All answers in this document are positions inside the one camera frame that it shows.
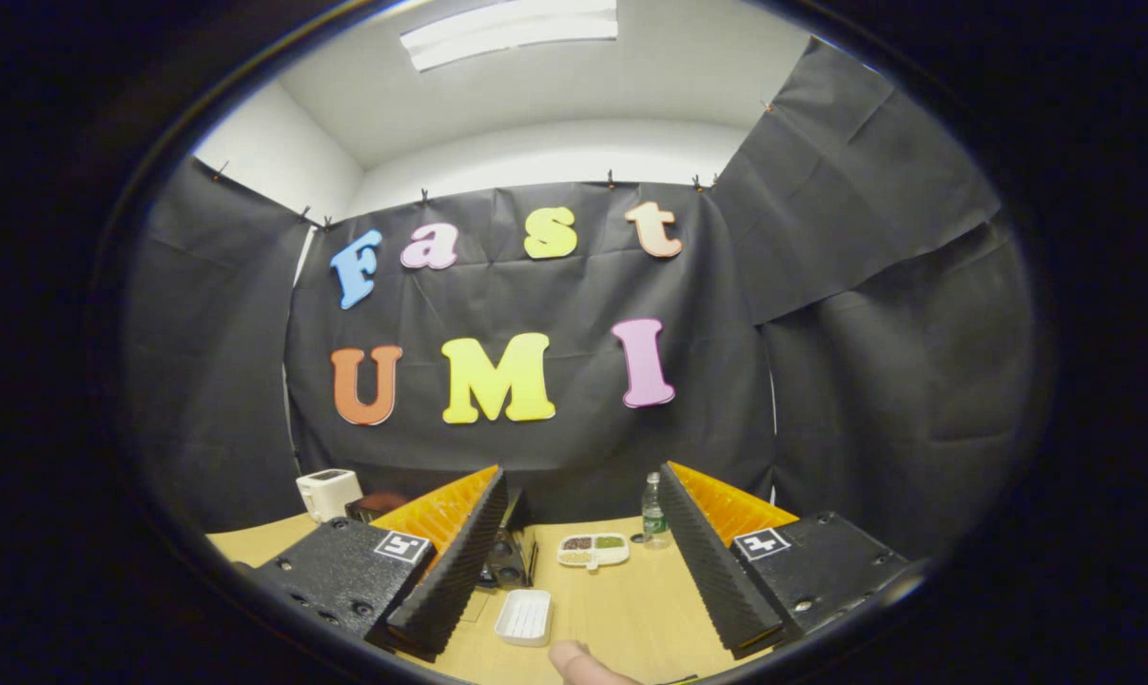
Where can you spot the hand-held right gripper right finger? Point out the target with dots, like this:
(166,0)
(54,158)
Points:
(711,571)

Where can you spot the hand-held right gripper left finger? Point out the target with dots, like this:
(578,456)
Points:
(455,571)

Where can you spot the black electric oven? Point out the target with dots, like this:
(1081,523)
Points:
(512,557)

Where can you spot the clear water bottle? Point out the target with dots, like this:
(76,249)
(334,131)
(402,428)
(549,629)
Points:
(654,514)

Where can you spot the white rectangular tray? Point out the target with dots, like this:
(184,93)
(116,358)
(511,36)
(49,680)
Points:
(524,616)

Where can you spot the divided white seasoning dish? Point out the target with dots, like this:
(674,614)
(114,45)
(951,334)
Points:
(593,549)

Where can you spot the white toaster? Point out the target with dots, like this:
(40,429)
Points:
(326,493)

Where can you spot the black backdrop cloth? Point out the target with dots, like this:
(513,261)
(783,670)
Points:
(868,333)

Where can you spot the large ceiling light panel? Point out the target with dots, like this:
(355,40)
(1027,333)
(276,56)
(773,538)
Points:
(512,29)

